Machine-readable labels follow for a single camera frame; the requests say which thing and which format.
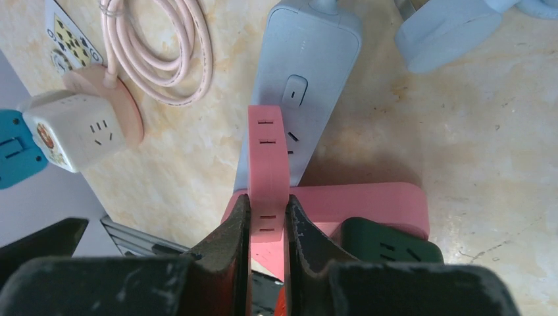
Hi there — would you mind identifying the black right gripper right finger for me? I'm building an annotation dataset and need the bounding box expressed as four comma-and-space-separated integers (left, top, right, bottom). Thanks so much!
284, 194, 362, 315

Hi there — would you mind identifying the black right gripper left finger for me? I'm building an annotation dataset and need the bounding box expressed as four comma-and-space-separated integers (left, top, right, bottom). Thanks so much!
178, 194, 251, 315

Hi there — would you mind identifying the dark green cube socket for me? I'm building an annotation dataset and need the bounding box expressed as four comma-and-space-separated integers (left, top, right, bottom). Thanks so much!
331, 217, 444, 263

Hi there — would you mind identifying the pink triangular power strip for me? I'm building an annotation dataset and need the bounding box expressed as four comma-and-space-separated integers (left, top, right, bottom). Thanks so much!
222, 105, 430, 280

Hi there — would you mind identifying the light blue power strip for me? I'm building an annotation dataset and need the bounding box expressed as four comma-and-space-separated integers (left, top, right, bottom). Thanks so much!
251, 1, 363, 186

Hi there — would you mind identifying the white cube socket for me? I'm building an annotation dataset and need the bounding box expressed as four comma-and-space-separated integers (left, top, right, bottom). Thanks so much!
17, 90, 126, 173

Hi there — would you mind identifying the small blue plug adapter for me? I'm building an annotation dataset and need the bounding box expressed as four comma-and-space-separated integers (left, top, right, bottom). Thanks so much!
0, 109, 48, 190

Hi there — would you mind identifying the pink round plug base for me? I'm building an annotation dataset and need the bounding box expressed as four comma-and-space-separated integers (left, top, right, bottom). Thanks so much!
62, 64, 144, 148

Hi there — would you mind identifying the light blue plug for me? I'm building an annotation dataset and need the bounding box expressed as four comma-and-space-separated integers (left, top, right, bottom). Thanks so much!
394, 0, 557, 74

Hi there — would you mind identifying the pink coiled cable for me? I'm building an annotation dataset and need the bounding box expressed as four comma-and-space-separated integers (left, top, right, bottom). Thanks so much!
99, 0, 215, 108

